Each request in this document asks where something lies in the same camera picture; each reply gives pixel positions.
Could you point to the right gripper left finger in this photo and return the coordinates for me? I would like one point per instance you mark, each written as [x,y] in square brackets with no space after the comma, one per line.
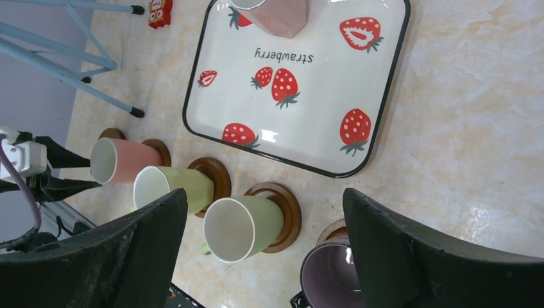
[127,262]

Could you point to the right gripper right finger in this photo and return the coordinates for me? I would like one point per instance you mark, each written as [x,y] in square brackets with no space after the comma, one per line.
[403,263]

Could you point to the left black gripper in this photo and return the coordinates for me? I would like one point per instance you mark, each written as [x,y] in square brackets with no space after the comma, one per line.
[42,188]

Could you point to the salmon pink mug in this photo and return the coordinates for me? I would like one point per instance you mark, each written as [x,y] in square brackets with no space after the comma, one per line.
[118,161]

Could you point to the purple mug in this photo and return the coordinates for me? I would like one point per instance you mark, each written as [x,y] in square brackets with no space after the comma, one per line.
[328,278]

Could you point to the brown wooden coaster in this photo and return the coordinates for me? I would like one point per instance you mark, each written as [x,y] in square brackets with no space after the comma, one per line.
[291,211]
[162,150]
[338,228]
[113,133]
[219,175]

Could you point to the yellow green mug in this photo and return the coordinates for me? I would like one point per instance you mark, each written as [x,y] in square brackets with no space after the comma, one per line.
[153,182]

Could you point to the light green mug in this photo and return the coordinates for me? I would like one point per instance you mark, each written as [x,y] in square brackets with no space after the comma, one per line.
[237,228]

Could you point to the strawberry enamel tray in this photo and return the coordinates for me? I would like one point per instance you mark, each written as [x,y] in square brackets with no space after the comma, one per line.
[314,101]

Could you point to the pale pink mug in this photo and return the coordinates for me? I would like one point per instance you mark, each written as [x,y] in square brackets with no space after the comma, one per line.
[280,18]

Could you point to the light blue tripod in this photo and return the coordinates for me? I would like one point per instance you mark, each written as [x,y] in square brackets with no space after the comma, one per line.
[48,50]

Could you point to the small red toy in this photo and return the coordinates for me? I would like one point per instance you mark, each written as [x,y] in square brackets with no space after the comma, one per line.
[159,13]

